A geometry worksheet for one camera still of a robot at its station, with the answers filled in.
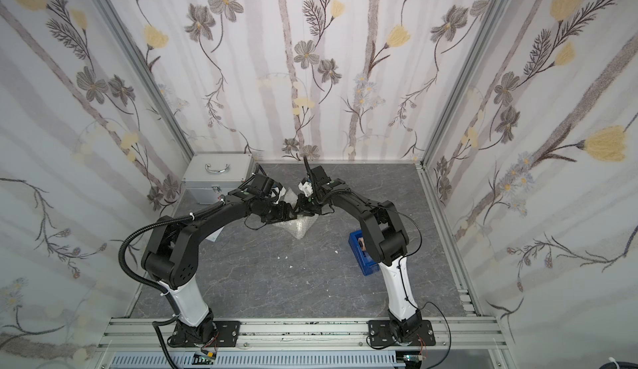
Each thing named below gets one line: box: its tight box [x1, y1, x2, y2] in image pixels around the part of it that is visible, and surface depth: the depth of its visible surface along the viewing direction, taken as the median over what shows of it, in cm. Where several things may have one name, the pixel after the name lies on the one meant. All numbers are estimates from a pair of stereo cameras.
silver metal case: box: [182, 152, 256, 206], surface depth 100 cm
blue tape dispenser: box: [348, 229, 380, 276], surface depth 88 cm
